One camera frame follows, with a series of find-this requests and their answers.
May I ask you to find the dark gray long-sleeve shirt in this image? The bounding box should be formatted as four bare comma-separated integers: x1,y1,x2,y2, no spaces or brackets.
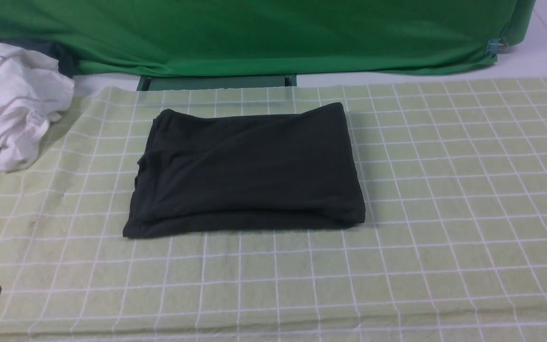
122,102,366,239

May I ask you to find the crumpled white shirt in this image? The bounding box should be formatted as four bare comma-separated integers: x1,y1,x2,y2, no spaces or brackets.
0,42,75,172

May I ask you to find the dark garment behind white shirt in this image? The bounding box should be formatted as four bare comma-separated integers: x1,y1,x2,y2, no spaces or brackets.
0,38,79,78

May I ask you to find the green backdrop cloth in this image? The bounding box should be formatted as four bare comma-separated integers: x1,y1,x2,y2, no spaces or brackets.
0,0,535,76

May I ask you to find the green checkered table cloth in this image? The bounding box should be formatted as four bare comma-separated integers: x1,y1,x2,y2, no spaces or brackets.
0,78,547,342

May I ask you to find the blue binder clip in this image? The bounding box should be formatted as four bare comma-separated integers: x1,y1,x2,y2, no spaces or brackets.
485,37,509,56

